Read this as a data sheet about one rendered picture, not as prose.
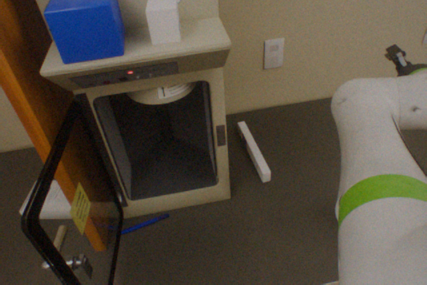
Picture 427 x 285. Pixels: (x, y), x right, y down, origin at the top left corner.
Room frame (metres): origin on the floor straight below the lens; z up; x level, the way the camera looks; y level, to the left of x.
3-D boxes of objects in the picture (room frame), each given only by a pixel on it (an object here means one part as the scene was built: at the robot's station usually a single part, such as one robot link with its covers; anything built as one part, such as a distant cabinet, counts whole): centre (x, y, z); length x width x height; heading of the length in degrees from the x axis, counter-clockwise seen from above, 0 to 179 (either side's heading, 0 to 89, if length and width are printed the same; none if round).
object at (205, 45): (0.57, 0.12, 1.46); 0.32 x 0.11 x 0.10; 96
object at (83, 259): (0.34, 0.26, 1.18); 0.02 x 0.02 x 0.06; 89
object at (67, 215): (0.44, 0.28, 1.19); 0.30 x 0.01 x 0.40; 179
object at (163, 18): (0.58, 0.07, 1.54); 0.05 x 0.05 x 0.06; 0
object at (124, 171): (0.75, 0.14, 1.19); 0.26 x 0.24 x 0.35; 96
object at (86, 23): (0.56, 0.19, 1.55); 0.10 x 0.10 x 0.09; 6
